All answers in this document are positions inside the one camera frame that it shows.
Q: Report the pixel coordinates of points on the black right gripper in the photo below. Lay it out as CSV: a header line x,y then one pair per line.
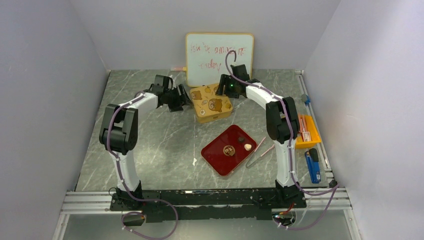
x,y
224,84

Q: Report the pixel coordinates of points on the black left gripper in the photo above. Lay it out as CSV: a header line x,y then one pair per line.
x,y
177,106

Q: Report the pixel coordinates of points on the gold chocolate tin box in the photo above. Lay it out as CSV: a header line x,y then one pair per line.
x,y
213,117

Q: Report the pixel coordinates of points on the metal tweezers with pink grips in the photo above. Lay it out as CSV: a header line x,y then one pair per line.
x,y
256,154

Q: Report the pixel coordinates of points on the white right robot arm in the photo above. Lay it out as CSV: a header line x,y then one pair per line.
x,y
281,120

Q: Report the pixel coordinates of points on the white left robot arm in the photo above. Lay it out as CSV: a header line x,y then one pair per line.
x,y
119,129

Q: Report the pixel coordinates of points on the beige heart chocolate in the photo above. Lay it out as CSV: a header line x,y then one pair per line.
x,y
247,147

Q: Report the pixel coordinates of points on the red rectangular tray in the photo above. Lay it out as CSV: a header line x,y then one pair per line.
x,y
224,154

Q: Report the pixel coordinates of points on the yellow plastic bin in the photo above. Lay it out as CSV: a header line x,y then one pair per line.
x,y
308,135

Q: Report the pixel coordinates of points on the whiteboard with yellow frame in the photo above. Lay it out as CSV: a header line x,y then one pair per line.
x,y
206,53

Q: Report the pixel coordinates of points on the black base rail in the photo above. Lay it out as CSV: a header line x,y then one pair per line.
x,y
233,203

